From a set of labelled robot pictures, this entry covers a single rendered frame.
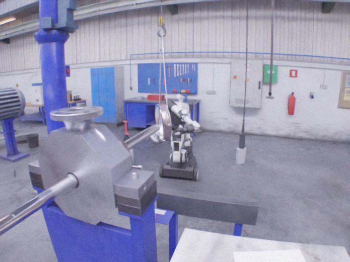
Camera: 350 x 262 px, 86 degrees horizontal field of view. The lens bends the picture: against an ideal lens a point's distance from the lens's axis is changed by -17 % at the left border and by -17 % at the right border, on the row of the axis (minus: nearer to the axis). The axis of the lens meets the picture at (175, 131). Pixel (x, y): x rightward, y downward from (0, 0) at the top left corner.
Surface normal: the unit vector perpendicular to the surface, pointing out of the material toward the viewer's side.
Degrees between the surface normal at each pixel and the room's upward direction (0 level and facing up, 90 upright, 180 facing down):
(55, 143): 90
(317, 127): 90
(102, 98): 90
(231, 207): 90
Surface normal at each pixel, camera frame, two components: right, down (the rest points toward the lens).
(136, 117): -0.33, 0.24
